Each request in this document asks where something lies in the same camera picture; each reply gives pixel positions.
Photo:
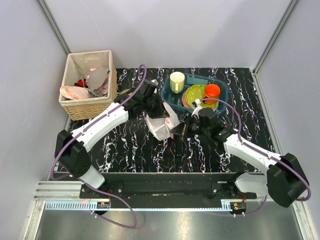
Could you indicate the white mesh laundry bag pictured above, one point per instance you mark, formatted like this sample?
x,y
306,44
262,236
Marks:
x,y
161,127

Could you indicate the green dotted plate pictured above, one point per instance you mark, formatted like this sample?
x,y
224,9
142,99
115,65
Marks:
x,y
194,92

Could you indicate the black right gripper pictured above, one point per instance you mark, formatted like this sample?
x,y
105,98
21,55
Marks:
x,y
182,129

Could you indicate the aluminium frame rail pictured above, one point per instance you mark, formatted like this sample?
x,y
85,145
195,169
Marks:
x,y
53,25

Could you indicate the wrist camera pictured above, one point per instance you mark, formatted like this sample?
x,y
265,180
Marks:
x,y
154,81
197,107

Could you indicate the grey bra in basket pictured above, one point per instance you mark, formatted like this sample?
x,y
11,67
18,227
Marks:
x,y
98,82

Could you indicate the red black garment in basket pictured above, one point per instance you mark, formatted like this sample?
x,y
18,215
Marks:
x,y
81,83

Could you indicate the orange mug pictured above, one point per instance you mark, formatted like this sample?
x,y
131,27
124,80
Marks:
x,y
211,91

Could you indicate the pink plate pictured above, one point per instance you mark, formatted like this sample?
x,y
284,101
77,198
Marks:
x,y
185,104

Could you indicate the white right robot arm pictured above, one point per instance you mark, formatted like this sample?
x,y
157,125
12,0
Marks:
x,y
282,177

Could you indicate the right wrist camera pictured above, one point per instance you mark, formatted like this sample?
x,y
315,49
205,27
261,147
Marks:
x,y
197,107

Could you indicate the cream ceramic mug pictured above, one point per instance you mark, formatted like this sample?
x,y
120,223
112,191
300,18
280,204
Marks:
x,y
177,82

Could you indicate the teal plastic dish tub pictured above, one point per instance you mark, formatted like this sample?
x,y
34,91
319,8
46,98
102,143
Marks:
x,y
175,100

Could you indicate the woven wicker laundry basket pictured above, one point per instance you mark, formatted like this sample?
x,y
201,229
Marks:
x,y
79,66

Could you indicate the pink garment in basket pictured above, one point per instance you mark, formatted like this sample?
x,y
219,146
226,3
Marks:
x,y
74,92

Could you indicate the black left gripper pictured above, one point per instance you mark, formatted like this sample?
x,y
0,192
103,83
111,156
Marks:
x,y
160,112

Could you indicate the gold brown bowl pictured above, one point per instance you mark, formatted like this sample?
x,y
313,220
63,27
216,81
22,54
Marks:
x,y
127,91

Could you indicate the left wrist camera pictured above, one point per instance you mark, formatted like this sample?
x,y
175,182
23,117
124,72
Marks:
x,y
154,81

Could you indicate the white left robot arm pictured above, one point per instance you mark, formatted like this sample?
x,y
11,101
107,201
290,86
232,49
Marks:
x,y
72,148

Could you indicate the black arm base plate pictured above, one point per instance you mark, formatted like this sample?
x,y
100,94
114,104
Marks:
x,y
212,185

